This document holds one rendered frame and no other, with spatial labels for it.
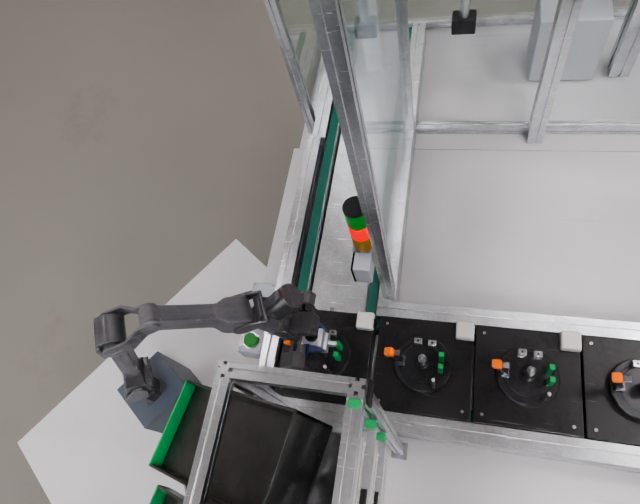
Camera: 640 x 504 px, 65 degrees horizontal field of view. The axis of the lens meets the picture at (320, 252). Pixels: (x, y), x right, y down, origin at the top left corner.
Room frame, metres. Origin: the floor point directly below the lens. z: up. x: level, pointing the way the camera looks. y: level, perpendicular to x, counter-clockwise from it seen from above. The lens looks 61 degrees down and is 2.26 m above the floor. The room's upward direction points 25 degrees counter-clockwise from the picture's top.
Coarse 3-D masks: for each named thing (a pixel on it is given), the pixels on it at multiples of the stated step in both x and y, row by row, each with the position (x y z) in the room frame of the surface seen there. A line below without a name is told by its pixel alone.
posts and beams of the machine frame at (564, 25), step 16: (560, 0) 0.84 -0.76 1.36; (576, 0) 0.80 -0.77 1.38; (560, 16) 0.81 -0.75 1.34; (576, 16) 0.80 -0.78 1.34; (560, 32) 0.81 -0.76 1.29; (560, 48) 0.81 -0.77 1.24; (544, 64) 0.84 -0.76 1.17; (560, 64) 0.80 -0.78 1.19; (544, 80) 0.81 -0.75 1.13; (544, 96) 0.81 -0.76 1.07; (544, 112) 0.80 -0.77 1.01; (528, 128) 0.84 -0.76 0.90; (544, 128) 0.80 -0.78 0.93
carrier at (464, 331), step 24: (384, 336) 0.40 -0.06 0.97; (408, 336) 0.37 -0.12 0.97; (432, 336) 0.35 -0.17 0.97; (456, 336) 0.32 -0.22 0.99; (384, 360) 0.34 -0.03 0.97; (408, 360) 0.31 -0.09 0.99; (432, 360) 0.29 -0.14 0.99; (456, 360) 0.27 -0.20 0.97; (384, 384) 0.29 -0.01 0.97; (408, 384) 0.26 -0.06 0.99; (432, 384) 0.23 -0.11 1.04; (456, 384) 0.22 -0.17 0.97; (384, 408) 0.24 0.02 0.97; (408, 408) 0.21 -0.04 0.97; (432, 408) 0.19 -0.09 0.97; (456, 408) 0.17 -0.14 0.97
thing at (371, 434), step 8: (368, 432) 0.12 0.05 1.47; (376, 432) 0.12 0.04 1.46; (368, 440) 0.11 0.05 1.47; (368, 448) 0.10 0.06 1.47; (384, 448) 0.11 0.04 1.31; (368, 456) 0.09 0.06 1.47; (384, 456) 0.10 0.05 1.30; (368, 464) 0.08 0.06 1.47; (368, 472) 0.07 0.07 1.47; (368, 480) 0.06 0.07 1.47; (376, 480) 0.07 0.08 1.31; (368, 488) 0.05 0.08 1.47; (376, 488) 0.06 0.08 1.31; (368, 496) 0.04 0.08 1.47
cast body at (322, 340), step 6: (324, 330) 0.43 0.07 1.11; (306, 336) 0.43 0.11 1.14; (318, 336) 0.42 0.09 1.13; (324, 336) 0.42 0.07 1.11; (306, 342) 0.42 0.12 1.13; (312, 342) 0.41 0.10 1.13; (318, 342) 0.41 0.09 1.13; (324, 342) 0.41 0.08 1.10; (330, 342) 0.41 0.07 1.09; (336, 342) 0.40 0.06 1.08; (324, 348) 0.40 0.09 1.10
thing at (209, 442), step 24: (216, 384) 0.22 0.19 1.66; (240, 384) 0.22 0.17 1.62; (360, 384) 0.15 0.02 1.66; (216, 408) 0.19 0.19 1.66; (360, 408) 0.12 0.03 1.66; (216, 432) 0.17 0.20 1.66; (336, 432) 0.25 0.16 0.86; (360, 432) 0.10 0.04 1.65; (384, 432) 0.14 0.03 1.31; (216, 456) 0.14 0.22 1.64; (192, 480) 0.13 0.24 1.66; (336, 480) 0.06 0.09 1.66
